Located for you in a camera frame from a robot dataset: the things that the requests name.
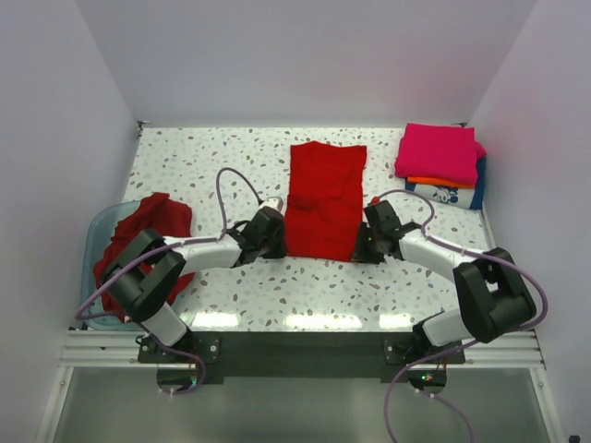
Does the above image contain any folded orange t-shirt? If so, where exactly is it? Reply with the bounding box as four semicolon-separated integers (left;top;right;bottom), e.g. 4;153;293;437
406;176;476;189

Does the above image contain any dark red t-shirt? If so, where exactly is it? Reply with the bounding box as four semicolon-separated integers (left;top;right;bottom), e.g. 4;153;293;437
81;193;195;329

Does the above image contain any folded pink t-shirt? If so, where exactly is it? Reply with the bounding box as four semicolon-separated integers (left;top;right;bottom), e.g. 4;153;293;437
394;123;487;188

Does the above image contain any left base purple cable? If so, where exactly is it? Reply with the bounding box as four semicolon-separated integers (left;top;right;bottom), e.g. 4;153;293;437
136;334;207;397

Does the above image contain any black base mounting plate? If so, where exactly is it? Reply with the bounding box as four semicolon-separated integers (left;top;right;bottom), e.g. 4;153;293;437
138;329;465;387

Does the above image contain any translucent blue plastic bin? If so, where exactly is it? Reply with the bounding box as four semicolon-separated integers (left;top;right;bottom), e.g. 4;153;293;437
80;200;139;331

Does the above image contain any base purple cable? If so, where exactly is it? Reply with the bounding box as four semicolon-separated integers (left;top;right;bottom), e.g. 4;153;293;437
383;339;476;443
136;334;207;397

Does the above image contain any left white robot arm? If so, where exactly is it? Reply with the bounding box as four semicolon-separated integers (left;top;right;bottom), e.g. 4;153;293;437
100;198;286;362

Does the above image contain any folded white printed t-shirt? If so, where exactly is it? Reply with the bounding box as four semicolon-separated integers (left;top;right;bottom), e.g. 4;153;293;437
405;183;475;209

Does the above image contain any bright red t-shirt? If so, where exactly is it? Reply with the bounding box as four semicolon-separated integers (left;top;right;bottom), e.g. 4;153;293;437
284;141;367;262

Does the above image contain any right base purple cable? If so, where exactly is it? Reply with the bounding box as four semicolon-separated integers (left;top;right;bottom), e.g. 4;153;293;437
383;339;476;443

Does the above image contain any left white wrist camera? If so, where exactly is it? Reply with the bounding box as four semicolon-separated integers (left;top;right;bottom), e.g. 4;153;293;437
259;197;284;213

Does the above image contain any folded blue t-shirt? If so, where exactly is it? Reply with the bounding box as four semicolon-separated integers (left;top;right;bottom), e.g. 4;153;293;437
469;157;487;210

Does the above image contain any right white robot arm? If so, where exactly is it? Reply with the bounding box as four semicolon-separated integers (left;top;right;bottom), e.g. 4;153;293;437
353;201;537;363

